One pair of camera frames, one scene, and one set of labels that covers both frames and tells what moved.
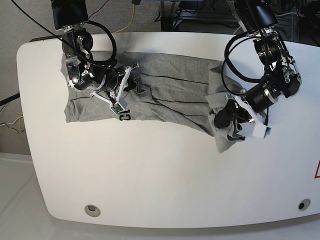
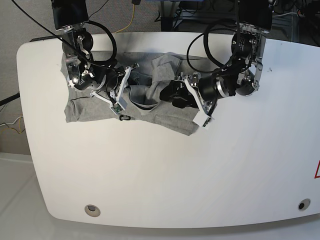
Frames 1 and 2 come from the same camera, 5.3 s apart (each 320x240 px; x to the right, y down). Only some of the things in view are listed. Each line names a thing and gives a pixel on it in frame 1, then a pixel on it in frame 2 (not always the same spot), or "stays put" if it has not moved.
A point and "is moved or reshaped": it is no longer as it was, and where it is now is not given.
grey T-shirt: (173, 89) is moved or reshaped
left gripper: (256, 100) -> (203, 89)
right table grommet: (304, 204) stays put
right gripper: (116, 83) stays put
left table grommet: (92, 210) stays put
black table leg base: (166, 23) stays put
